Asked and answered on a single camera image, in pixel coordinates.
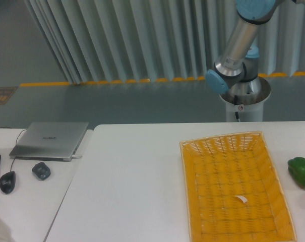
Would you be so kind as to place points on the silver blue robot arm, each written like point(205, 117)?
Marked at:
point(230, 67)

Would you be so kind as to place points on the black computer mouse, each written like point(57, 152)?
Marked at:
point(8, 182)

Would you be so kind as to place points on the yellow woven basket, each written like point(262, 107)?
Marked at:
point(233, 191)

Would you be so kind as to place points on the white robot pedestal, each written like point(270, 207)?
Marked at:
point(244, 102)

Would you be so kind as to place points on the dark small gadget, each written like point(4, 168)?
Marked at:
point(42, 171)

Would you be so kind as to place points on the white paper label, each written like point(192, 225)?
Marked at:
point(242, 198)

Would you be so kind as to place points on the silver laptop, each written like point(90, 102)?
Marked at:
point(50, 141)

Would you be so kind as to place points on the grey folding curtain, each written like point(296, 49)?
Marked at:
point(135, 41)

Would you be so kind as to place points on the green bell pepper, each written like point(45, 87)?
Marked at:
point(296, 168)

